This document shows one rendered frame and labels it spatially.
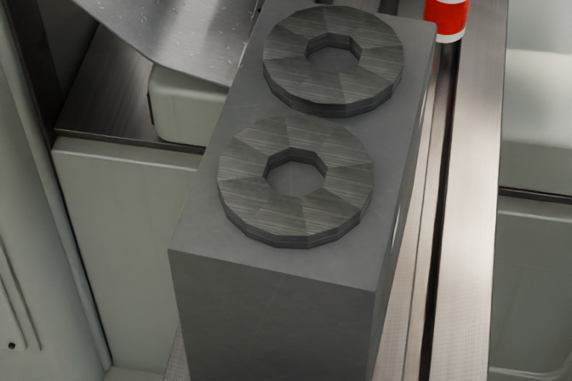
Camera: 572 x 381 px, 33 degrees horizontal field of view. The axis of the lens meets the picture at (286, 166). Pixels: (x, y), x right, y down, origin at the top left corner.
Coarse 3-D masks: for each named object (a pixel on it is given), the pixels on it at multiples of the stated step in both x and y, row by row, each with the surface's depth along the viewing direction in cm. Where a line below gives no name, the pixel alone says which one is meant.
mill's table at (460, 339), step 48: (336, 0) 95; (384, 0) 98; (480, 0) 95; (480, 48) 90; (432, 96) 87; (480, 96) 86; (432, 144) 86; (480, 144) 83; (432, 192) 83; (480, 192) 80; (432, 240) 80; (480, 240) 77; (432, 288) 77; (480, 288) 74; (384, 336) 71; (432, 336) 71; (480, 336) 71
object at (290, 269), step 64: (256, 64) 63; (320, 64) 63; (384, 64) 61; (256, 128) 58; (320, 128) 58; (384, 128) 59; (192, 192) 56; (256, 192) 55; (320, 192) 55; (384, 192) 56; (192, 256) 54; (256, 256) 53; (320, 256) 53; (384, 256) 54; (192, 320) 59; (256, 320) 57; (320, 320) 56; (384, 320) 71
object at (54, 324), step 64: (0, 0) 94; (64, 0) 111; (0, 64) 99; (64, 64) 114; (0, 128) 104; (0, 192) 112; (0, 256) 121; (64, 256) 126; (0, 320) 132; (64, 320) 134
